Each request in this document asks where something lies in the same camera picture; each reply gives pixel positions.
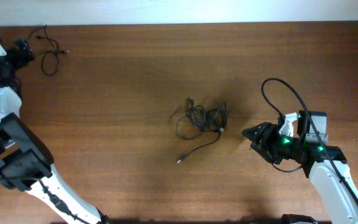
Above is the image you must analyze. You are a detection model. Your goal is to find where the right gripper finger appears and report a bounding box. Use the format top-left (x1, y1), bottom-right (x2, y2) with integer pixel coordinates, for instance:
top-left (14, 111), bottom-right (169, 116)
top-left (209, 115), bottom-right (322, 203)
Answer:
top-left (241, 122), bottom-right (272, 139)
top-left (250, 142), bottom-right (274, 164)

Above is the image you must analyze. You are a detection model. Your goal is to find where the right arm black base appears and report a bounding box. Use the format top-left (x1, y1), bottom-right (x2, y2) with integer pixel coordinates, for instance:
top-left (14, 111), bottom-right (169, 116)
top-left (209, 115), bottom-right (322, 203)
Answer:
top-left (281, 214), bottom-right (318, 224)

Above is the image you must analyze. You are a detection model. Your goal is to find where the thin black USB cable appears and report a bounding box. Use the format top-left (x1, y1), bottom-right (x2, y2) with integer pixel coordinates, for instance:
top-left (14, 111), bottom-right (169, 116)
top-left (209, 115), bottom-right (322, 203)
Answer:
top-left (25, 24), bottom-right (70, 77)

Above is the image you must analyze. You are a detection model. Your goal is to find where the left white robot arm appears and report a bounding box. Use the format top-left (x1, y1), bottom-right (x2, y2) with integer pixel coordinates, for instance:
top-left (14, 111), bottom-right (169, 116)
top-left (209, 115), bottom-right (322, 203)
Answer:
top-left (0, 39), bottom-right (109, 223)

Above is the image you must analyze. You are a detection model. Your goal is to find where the black USB cable long tail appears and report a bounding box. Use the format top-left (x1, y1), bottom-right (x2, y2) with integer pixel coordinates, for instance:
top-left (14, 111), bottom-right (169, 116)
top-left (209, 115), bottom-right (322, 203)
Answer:
top-left (175, 98), bottom-right (227, 164)

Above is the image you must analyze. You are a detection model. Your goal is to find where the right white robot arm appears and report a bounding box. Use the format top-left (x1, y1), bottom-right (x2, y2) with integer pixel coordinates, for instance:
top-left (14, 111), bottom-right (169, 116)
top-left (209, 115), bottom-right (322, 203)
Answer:
top-left (242, 110), bottom-right (358, 223)

